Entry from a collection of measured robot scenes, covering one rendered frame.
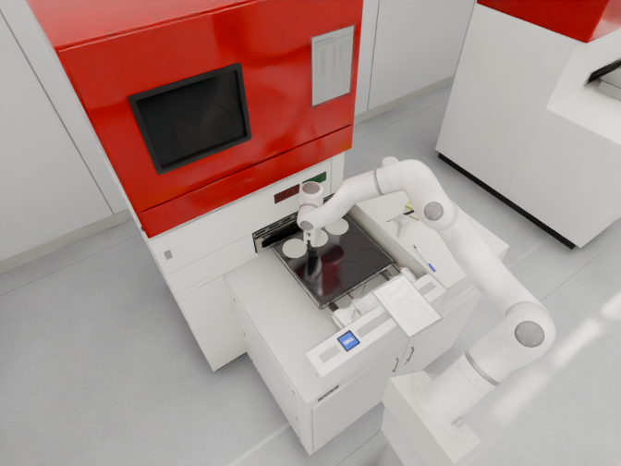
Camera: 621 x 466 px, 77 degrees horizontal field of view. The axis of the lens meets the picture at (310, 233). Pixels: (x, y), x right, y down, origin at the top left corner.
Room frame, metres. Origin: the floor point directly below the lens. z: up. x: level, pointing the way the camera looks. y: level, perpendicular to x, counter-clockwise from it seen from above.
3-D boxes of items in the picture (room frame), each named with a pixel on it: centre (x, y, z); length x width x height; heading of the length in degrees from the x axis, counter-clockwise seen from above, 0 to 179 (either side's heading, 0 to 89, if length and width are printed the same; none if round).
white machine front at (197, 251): (1.07, 0.20, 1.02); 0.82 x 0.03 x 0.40; 123
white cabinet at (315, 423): (0.95, -0.21, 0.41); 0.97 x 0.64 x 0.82; 123
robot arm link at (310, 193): (1.01, 0.00, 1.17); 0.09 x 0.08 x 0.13; 170
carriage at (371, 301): (0.78, -0.24, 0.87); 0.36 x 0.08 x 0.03; 123
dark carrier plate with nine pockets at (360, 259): (0.99, -0.08, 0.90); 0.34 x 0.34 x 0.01; 33
